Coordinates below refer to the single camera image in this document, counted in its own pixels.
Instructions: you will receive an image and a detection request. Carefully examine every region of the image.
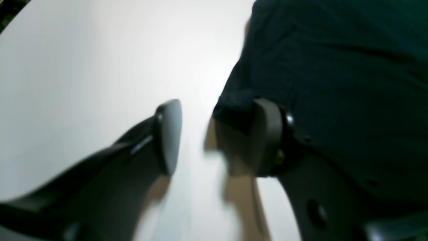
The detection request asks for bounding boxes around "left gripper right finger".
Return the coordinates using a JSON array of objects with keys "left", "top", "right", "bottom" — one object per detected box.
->
[{"left": 249, "top": 98, "right": 427, "bottom": 241}]

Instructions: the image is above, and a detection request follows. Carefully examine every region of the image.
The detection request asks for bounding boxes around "black T-shirt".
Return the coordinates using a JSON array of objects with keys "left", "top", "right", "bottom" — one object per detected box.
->
[{"left": 213, "top": 0, "right": 428, "bottom": 204}]

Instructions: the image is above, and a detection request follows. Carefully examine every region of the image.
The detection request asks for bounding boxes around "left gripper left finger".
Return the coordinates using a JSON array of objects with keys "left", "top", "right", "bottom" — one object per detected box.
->
[{"left": 0, "top": 99, "right": 182, "bottom": 241}]

